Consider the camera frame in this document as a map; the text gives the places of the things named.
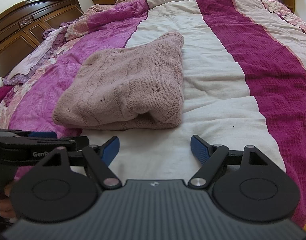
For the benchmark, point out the magenta and white patchwork quilt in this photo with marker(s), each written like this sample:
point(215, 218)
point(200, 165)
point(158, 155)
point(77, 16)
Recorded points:
point(267, 80)

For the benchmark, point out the lilac floral cloth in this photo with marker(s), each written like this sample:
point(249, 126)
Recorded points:
point(40, 55)

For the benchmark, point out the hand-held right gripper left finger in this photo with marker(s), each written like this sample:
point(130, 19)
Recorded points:
point(110, 150)

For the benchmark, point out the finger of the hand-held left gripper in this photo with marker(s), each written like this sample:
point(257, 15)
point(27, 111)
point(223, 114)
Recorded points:
point(43, 134)
point(68, 142)

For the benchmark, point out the maroon cloth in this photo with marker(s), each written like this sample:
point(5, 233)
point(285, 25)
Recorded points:
point(0, 100)

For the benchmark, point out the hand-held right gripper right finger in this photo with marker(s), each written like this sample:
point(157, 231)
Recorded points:
point(200, 148)

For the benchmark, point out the pink knit cardigan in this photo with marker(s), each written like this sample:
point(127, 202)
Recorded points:
point(123, 85)

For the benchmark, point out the person's left hand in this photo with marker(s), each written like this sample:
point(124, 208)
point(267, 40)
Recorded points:
point(5, 208)

